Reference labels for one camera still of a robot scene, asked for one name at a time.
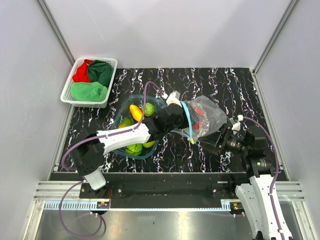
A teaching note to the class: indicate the green fake apple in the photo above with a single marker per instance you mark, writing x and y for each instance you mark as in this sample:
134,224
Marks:
134,149

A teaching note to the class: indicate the green orange fake mango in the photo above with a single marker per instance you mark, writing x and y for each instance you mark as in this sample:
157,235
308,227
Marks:
126,122

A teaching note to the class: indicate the dark green cloth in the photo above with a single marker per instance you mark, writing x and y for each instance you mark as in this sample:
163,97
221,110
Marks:
100,71

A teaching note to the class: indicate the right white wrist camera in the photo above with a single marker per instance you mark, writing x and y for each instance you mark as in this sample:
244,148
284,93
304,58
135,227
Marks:
236,122

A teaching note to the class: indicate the red fake pepper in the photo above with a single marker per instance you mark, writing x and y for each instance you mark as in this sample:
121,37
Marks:
198,118

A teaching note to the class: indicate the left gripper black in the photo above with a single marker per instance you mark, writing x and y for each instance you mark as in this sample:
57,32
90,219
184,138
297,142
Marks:
184,126

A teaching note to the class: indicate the blue translucent plastic tub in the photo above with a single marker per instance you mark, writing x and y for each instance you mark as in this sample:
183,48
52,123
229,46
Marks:
124,111

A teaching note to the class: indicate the green fake pear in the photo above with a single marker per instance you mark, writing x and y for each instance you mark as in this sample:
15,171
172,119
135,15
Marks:
148,144

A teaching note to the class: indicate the white plastic basket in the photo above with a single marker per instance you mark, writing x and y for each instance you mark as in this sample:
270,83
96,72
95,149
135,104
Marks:
66,97

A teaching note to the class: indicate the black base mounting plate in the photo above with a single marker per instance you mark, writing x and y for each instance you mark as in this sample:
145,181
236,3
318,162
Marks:
166,190

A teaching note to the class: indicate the clear zip top bag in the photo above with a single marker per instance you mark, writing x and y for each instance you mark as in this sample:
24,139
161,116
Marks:
215,118

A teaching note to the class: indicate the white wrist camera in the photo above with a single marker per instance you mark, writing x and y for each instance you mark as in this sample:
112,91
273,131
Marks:
236,122
172,98

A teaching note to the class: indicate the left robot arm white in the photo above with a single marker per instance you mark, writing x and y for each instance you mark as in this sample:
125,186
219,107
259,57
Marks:
88,154

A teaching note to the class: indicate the red cloth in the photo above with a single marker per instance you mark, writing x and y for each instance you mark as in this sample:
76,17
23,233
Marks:
81,74

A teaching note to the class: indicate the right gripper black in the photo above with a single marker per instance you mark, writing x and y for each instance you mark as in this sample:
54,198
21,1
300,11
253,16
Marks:
214,142

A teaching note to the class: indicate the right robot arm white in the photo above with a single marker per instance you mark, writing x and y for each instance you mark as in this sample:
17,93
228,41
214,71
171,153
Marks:
257,193

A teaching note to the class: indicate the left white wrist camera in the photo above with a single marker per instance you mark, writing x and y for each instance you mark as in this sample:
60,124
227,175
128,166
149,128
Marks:
172,98

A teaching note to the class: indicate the light green cloth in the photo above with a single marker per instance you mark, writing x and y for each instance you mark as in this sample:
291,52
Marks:
88,91

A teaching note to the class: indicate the green fake vegetable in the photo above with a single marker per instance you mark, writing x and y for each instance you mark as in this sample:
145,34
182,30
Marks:
148,109

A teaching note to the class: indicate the yellow orange fake mango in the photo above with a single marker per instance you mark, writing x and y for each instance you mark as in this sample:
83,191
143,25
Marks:
136,113

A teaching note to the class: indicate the black marble pattern mat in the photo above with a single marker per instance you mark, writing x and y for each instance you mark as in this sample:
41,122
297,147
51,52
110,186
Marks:
232,89

